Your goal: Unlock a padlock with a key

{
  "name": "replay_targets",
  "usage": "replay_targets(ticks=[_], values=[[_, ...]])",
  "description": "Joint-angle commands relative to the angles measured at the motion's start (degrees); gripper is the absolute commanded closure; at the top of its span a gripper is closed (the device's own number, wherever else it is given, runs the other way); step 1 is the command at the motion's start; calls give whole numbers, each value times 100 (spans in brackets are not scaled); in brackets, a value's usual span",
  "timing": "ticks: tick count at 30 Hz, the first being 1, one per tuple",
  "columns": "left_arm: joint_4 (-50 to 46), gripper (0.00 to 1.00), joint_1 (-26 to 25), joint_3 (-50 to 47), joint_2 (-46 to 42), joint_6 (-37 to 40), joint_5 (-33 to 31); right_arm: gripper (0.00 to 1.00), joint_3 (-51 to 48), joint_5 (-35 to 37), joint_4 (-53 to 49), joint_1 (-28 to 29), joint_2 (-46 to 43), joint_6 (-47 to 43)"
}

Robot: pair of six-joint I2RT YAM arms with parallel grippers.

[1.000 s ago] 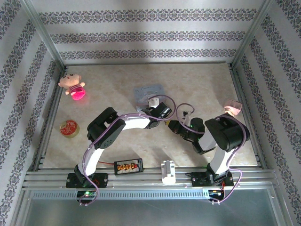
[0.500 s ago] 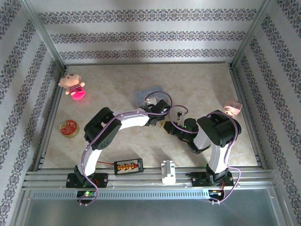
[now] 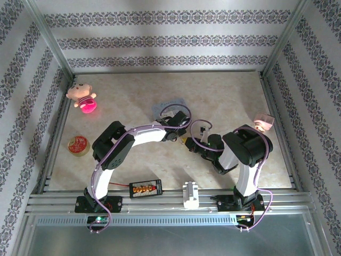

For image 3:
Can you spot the light blue cartoon card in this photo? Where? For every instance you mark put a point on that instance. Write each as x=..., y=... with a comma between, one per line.
x=170, y=102

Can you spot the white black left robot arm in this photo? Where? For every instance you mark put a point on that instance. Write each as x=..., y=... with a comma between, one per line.
x=146, y=134

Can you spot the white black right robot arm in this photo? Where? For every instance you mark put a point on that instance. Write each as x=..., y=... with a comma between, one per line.
x=247, y=173

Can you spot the pink translucent cup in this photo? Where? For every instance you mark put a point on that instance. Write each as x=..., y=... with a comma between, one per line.
x=265, y=120

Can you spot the black power hub box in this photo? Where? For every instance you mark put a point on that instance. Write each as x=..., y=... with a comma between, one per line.
x=145, y=189

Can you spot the grey metal panel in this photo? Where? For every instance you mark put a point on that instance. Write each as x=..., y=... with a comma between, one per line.
x=170, y=242

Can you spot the red gold tape roll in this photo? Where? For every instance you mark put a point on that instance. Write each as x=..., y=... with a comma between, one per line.
x=78, y=146

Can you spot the pink plush doll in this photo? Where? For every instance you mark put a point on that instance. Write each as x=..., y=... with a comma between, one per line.
x=80, y=92

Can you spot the white plastic bracket block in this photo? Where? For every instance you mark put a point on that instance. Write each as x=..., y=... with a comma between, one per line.
x=190, y=196

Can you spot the aluminium back rail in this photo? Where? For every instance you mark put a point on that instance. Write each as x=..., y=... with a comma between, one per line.
x=167, y=71

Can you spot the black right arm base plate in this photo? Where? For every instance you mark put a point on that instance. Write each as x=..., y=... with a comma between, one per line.
x=223, y=204

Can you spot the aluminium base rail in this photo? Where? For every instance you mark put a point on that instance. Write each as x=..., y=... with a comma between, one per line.
x=160, y=205

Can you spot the aluminium side rail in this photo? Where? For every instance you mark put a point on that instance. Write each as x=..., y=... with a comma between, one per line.
x=281, y=133
x=54, y=133

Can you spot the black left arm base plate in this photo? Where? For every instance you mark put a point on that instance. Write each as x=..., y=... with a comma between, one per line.
x=114, y=204

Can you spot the aluminium frame post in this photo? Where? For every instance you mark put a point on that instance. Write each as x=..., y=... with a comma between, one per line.
x=285, y=37
x=50, y=37

